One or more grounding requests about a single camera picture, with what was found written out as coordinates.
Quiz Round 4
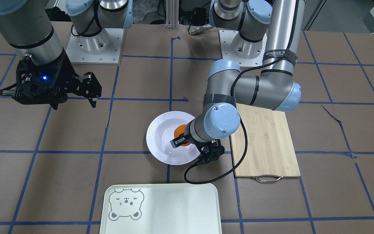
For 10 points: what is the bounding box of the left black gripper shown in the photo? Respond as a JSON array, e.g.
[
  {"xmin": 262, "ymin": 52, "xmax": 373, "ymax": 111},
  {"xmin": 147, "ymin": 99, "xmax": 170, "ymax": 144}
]
[{"xmin": 170, "ymin": 135, "xmax": 225, "ymax": 165}]

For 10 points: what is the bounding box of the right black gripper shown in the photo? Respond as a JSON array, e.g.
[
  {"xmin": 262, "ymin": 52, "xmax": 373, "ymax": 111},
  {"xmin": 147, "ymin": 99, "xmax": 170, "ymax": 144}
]
[{"xmin": 12, "ymin": 49, "xmax": 102, "ymax": 110}]

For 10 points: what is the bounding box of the orange fruit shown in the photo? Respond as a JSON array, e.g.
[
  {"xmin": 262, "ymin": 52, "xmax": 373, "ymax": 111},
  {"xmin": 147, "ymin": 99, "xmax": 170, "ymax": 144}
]
[{"xmin": 174, "ymin": 124, "xmax": 187, "ymax": 138}]

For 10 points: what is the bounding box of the white round plate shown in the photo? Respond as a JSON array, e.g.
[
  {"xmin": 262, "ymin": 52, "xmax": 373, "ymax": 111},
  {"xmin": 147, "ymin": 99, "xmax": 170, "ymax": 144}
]
[{"xmin": 146, "ymin": 111, "xmax": 199, "ymax": 165}]

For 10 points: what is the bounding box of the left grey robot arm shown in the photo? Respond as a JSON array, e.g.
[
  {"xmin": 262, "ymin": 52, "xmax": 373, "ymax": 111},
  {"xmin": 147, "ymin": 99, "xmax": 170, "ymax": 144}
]
[{"xmin": 162, "ymin": 0, "xmax": 306, "ymax": 162}]

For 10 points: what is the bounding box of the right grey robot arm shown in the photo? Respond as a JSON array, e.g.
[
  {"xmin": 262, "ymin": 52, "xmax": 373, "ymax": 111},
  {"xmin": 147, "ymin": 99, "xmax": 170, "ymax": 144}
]
[{"xmin": 0, "ymin": 0, "xmax": 102, "ymax": 110}]

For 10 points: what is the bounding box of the cream bear tray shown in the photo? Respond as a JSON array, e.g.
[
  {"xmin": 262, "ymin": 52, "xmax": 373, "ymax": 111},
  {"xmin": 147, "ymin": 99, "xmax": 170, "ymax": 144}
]
[{"xmin": 100, "ymin": 183, "xmax": 222, "ymax": 234}]

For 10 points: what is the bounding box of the wooden cutting board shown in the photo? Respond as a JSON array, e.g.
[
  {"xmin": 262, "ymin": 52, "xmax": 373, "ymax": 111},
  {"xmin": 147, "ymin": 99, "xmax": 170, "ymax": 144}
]
[{"xmin": 234, "ymin": 104, "xmax": 300, "ymax": 182}]

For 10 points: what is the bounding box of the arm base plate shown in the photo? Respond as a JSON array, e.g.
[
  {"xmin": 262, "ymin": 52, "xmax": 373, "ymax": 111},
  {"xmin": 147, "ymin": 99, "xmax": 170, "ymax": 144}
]
[
  {"xmin": 219, "ymin": 30, "xmax": 267, "ymax": 68},
  {"xmin": 65, "ymin": 28, "xmax": 125, "ymax": 65}
]

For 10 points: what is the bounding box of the aluminium frame post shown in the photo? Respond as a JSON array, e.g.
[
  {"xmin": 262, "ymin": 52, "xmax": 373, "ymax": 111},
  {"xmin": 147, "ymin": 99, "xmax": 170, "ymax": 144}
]
[{"xmin": 165, "ymin": 0, "xmax": 180, "ymax": 31}]

